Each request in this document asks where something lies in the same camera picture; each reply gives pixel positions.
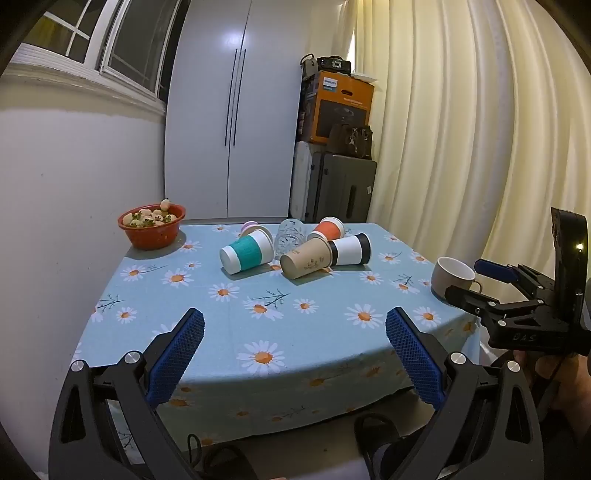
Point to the black camera bag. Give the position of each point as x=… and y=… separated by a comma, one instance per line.
x=333, y=63

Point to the black and white cup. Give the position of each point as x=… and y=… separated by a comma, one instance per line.
x=350, y=250

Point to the clear plastic cup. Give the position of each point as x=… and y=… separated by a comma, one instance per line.
x=290, y=235

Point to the brown handbag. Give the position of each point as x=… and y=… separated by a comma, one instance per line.
x=350, y=138

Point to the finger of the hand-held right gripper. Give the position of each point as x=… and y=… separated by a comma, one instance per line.
x=466, y=299
x=494, y=270

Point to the teal and white cup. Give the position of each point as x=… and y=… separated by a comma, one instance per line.
x=249, y=254

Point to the grey suitcase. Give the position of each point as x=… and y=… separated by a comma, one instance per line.
x=344, y=189

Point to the red bowl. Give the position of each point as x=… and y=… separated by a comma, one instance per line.
x=152, y=237

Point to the cream curtain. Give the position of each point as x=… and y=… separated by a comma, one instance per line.
x=461, y=129

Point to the white wardrobe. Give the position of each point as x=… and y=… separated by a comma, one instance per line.
x=231, y=115

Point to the person's right hand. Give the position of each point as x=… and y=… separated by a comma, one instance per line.
x=570, y=387

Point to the pile of pale strawberries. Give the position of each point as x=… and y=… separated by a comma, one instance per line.
x=150, y=218

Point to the orange and white cup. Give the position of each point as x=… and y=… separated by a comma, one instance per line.
x=328, y=228

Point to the blue daisy print tablecloth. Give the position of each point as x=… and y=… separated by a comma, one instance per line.
x=286, y=323

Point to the beige ceramic mug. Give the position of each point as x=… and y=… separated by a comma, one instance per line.
x=450, y=277

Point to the orange and black cardboard box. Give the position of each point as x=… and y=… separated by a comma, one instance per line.
x=339, y=104

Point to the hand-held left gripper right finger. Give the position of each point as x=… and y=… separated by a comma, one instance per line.
x=413, y=362

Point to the pink cup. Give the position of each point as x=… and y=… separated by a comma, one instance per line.
x=251, y=227

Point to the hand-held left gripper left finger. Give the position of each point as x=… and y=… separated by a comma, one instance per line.
x=178, y=355

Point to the brown paper cup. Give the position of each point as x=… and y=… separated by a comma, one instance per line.
x=307, y=261

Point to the white storage box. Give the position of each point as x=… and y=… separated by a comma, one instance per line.
x=300, y=180

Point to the white framed window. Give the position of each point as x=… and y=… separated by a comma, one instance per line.
x=134, y=41

